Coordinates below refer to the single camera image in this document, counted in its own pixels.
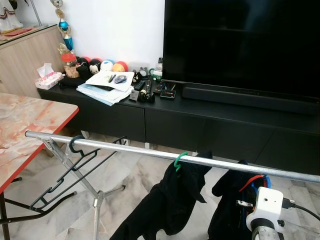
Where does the black garment with red stripes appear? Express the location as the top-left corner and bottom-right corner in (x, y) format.
(207, 160), (268, 240)

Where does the green plastic hanger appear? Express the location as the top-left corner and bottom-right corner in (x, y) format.
(173, 151), (190, 170)

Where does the black plastic hanger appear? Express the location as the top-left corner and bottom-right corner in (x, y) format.
(29, 135), (130, 212)

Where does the black printed t-shirt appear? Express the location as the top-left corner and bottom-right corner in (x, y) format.
(109, 150), (214, 240)

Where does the black TV cabinet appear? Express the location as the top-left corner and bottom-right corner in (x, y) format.
(37, 75), (320, 176)

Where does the black soundbar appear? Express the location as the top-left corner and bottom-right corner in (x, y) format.
(181, 86), (320, 117)

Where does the metal clothes rack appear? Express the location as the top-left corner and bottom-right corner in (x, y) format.
(25, 131), (320, 240)

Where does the small black box red display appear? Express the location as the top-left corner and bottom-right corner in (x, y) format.
(159, 84), (179, 101)

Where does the black remote control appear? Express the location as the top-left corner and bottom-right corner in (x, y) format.
(129, 79), (147, 102)

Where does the black television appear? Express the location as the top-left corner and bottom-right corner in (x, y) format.
(162, 0), (320, 99)

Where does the bottle with green label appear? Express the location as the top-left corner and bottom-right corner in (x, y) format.
(150, 57), (165, 82)

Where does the small mouse figure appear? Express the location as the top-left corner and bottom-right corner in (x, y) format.
(132, 66), (149, 82)

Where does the stack of white papers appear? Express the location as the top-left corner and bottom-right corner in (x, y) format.
(76, 70), (136, 107)

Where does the orange plush ball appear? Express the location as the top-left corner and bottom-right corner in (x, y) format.
(112, 60), (129, 74)

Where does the white and blue plush ball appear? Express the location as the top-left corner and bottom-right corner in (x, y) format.
(100, 59), (115, 73)

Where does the black mouse plush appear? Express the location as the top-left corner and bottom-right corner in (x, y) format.
(87, 58), (103, 76)

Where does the black cloth pouch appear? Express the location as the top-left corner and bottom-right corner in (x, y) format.
(58, 74), (90, 91)

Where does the jar with red lid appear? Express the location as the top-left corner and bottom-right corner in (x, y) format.
(57, 44), (80, 79)

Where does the marble folding table red edge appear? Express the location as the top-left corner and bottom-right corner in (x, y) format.
(0, 92), (80, 240)

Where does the pink tissue pack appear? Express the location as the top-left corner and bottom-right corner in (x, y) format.
(35, 63), (65, 90)

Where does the gold and blue trophy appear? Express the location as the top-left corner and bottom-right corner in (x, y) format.
(50, 0), (76, 55)

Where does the light wooden sideboard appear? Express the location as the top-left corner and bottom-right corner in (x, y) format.
(0, 24), (67, 99)

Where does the silver metal pole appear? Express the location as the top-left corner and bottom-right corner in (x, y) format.
(29, 0), (49, 29)

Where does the red tray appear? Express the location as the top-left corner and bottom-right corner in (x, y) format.
(1, 27), (34, 38)

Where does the white porcelain figurine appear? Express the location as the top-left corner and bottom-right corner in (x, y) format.
(0, 0), (25, 34)

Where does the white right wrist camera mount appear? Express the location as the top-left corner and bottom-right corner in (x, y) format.
(245, 187), (285, 233)

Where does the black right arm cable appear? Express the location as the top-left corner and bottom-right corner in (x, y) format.
(281, 197), (320, 222)

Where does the black camera gadget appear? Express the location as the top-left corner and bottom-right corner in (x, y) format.
(138, 84), (155, 103)

